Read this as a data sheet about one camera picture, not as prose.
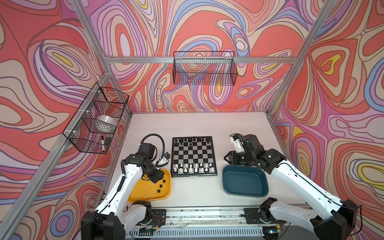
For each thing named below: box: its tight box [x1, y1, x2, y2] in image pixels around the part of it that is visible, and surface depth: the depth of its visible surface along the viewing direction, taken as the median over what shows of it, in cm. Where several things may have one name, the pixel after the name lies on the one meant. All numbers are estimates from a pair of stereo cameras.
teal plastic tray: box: [222, 164, 269, 198], surface depth 85 cm
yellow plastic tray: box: [127, 169, 172, 203], surface depth 84 cm
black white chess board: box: [170, 136, 218, 177], surface depth 95 cm
